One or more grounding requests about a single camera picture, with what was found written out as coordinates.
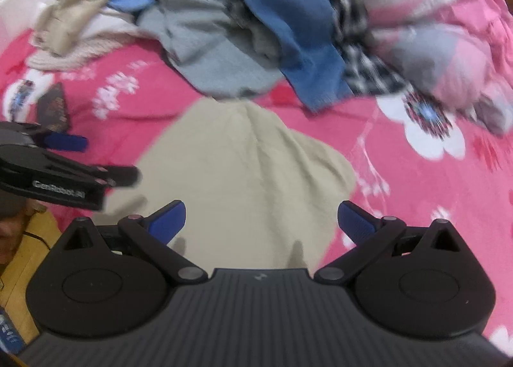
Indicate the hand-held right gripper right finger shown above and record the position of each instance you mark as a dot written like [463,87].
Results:
[356,224]

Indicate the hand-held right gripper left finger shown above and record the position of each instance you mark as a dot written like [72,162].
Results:
[168,224]

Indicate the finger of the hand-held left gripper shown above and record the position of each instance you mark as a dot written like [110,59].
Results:
[66,142]
[120,176]

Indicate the beige pants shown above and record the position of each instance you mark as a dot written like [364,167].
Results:
[240,174]

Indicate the black remote control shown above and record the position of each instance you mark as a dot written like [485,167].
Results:
[54,108]

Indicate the pink floral bed blanket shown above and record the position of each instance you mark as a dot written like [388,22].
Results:
[400,198]

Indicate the pink checked cloth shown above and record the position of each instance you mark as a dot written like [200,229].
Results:
[72,54]

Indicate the yellow cloth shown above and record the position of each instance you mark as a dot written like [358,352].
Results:
[28,271]

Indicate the small blue cloth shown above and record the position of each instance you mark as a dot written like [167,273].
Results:
[130,1]

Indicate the blue white patterned item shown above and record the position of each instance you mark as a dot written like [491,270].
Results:
[9,333]

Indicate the grey sweatshirt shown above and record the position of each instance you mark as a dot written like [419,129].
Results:
[200,42]

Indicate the plaid shirt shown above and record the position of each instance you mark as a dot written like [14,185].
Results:
[360,66]

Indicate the pink floral quilt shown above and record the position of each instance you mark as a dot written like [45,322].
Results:
[441,30]

